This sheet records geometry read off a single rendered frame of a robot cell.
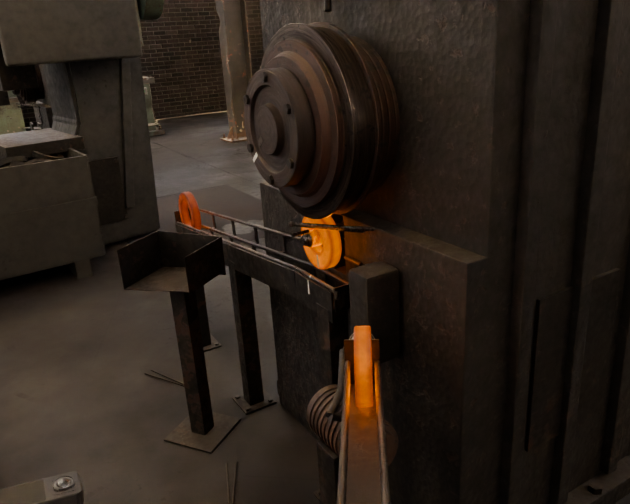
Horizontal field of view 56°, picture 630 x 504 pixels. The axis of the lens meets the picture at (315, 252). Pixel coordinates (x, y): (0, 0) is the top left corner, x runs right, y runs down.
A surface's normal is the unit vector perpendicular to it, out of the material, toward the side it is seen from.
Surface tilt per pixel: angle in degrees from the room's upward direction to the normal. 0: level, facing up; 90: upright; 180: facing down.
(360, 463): 6
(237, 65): 90
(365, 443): 6
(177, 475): 0
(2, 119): 90
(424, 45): 90
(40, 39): 90
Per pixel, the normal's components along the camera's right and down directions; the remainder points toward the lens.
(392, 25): -0.86, 0.22
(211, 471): -0.06, -0.94
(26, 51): 0.63, 0.23
